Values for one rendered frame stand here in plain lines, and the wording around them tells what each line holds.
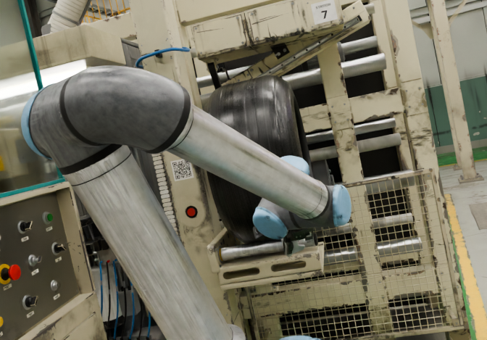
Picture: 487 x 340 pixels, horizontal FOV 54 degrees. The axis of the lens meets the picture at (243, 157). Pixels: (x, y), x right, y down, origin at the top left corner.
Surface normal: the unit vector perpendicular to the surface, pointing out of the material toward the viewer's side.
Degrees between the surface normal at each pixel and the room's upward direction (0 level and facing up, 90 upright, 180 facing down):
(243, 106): 49
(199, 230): 90
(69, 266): 90
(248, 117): 59
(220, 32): 90
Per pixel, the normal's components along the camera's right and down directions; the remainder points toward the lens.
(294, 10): -0.18, 0.09
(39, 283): 0.96, -0.19
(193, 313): 0.54, 0.04
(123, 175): 0.74, -0.11
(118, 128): 0.01, 0.60
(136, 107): 0.26, 0.10
